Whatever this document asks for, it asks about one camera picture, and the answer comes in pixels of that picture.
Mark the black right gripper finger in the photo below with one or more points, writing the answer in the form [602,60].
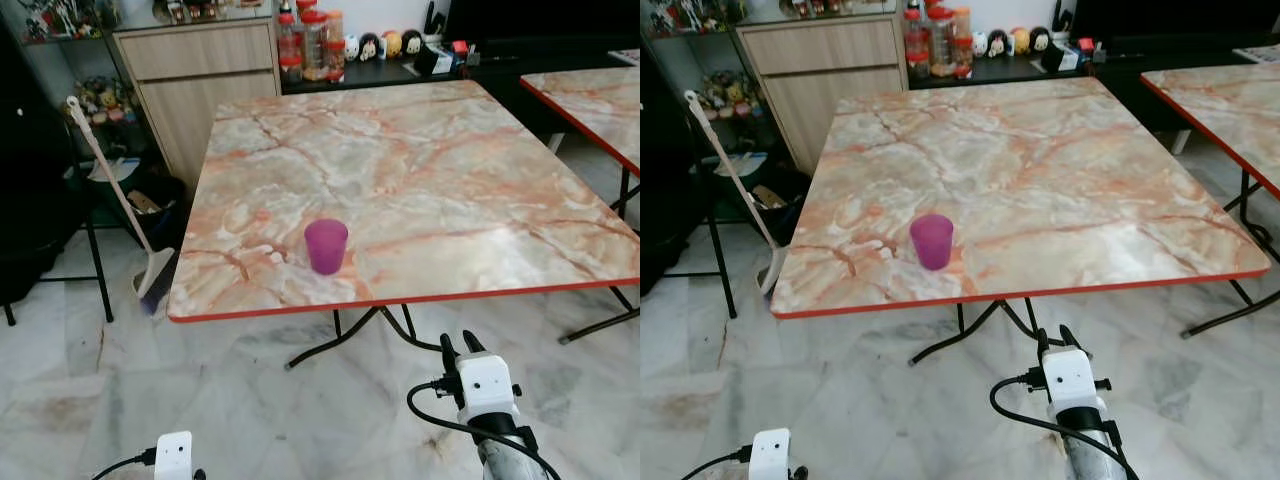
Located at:
[1044,348]
[1070,338]
[472,342]
[449,355]

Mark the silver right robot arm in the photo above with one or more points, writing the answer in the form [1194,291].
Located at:
[505,452]
[1090,452]

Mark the purple plastic cup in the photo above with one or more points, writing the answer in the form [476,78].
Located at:
[932,243]
[326,247]

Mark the marble-pattern folding table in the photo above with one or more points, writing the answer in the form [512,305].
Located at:
[420,180]
[1230,100]
[595,100]
[1020,170]

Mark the black metal-framed stand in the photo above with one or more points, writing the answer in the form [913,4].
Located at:
[40,220]
[665,230]

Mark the small white box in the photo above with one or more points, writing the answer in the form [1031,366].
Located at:
[434,60]
[1060,57]

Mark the small red box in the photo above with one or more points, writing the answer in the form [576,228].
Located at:
[1088,47]
[460,48]

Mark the yellow round figurine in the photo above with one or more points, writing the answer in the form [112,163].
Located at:
[392,43]
[1020,41]

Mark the black waste bin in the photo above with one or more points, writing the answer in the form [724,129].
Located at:
[785,190]
[150,215]

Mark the white round figurine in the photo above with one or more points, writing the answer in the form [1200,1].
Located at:
[980,44]
[352,48]

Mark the orange-filled red-lidded jar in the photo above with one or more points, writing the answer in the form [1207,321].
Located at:
[962,38]
[336,42]

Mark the large red-lidded snack jar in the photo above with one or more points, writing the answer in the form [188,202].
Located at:
[314,42]
[940,40]

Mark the black television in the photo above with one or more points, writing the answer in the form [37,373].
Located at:
[1175,18]
[545,20]

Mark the light wooden drawer cabinet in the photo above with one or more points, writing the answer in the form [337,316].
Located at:
[200,100]
[820,90]

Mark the glass display shelf with toys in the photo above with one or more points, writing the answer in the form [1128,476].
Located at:
[95,100]
[720,95]

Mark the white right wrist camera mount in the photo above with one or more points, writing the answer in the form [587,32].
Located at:
[1070,380]
[487,385]

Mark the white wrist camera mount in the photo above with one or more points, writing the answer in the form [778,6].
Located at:
[173,455]
[487,385]
[770,455]
[1070,380]

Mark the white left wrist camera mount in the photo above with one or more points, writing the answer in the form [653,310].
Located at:
[173,455]
[770,455]

